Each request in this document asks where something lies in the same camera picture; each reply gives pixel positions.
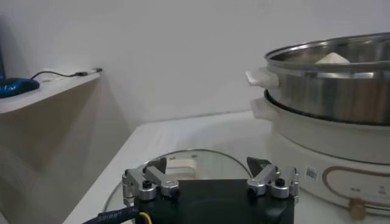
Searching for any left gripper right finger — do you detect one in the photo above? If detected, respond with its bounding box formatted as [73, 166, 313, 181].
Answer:
[246, 156, 301, 203]

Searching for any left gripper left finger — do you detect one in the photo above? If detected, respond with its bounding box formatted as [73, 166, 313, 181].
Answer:
[121, 157, 180, 208]

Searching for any round glass pot lid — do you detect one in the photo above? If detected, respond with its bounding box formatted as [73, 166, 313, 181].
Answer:
[102, 149, 254, 219]

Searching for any white steamed baozi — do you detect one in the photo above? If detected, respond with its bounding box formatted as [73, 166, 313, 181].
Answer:
[315, 52, 350, 65]

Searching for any white steamer pot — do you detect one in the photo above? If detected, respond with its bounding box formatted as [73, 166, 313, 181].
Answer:
[249, 89, 390, 220]

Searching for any stainless steel steamer basket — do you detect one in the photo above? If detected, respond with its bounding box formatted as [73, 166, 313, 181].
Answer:
[245, 32, 390, 125]

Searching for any white side desk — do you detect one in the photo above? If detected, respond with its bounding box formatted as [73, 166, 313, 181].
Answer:
[0, 71, 101, 115]

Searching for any blue computer mouse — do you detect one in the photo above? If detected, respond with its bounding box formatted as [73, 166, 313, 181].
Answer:
[0, 77, 41, 99]

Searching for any dark monitor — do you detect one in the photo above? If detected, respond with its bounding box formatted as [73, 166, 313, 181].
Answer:
[0, 45, 6, 82]

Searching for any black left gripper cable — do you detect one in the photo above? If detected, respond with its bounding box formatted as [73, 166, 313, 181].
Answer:
[81, 206, 153, 224]

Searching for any black cable with adapter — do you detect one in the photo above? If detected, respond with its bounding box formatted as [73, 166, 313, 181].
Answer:
[30, 68, 104, 80]

